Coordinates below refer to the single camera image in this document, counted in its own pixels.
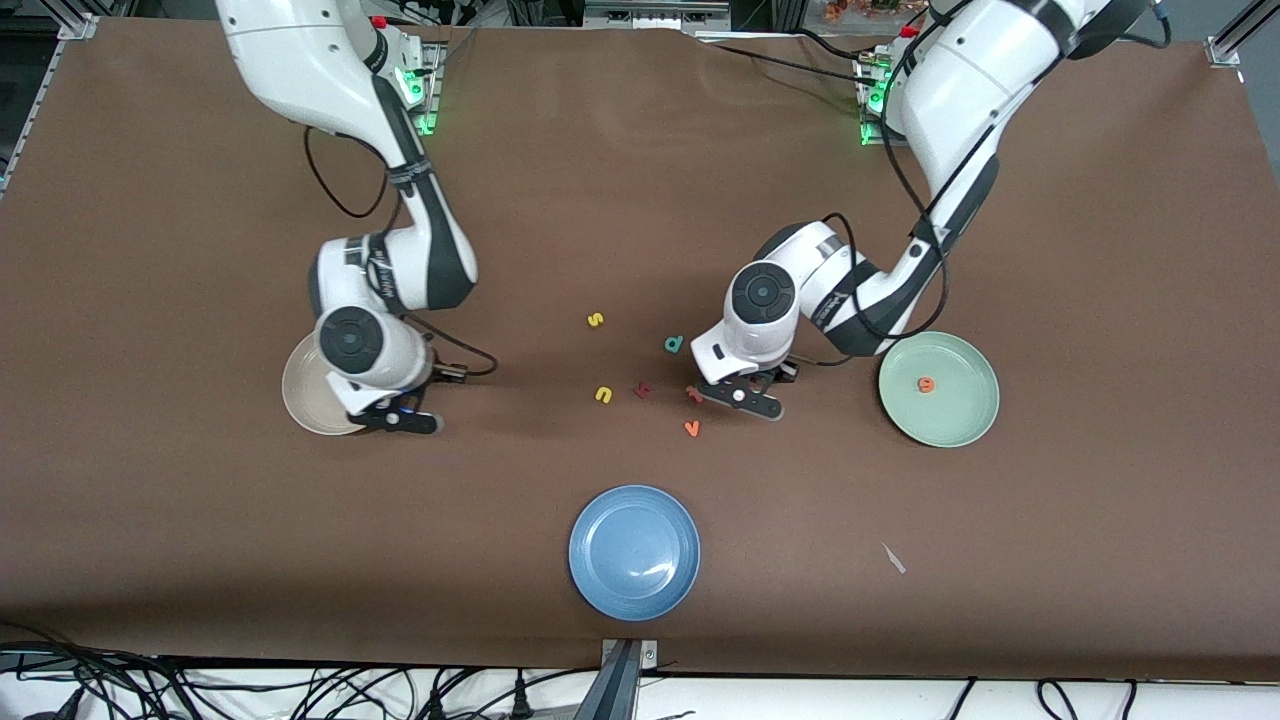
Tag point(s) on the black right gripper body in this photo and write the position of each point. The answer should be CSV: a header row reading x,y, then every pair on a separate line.
x,y
437,376

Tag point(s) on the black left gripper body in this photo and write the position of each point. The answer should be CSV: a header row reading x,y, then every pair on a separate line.
x,y
781,372

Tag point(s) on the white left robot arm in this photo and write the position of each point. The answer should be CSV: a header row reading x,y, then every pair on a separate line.
x,y
960,90

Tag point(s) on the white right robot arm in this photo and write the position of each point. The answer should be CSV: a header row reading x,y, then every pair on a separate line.
x,y
290,60

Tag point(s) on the beige brown plate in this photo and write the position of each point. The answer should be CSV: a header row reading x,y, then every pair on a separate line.
x,y
305,395

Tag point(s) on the green plate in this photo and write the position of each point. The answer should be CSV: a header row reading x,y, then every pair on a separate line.
x,y
950,410

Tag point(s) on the white paper scrap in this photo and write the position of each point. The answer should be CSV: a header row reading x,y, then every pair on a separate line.
x,y
893,558

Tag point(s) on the blue plate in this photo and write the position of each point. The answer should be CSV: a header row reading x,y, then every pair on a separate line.
x,y
633,552

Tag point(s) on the orange decoration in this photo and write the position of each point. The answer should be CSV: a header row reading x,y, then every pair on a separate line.
x,y
860,8

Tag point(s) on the grey metal device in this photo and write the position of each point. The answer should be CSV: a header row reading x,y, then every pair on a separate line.
x,y
650,15

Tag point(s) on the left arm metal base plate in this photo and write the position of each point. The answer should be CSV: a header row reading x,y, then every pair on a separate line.
x,y
868,141

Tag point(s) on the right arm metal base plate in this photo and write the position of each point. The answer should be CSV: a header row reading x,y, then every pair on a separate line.
x,y
436,90

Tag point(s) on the metal clamp bracket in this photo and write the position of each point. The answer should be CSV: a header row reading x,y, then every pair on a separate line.
x,y
650,655

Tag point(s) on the grey camera mount pole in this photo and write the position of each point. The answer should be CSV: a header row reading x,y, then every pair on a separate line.
x,y
615,690

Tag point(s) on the aluminium frame profile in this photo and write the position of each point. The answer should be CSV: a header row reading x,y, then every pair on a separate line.
x,y
42,88
1222,48

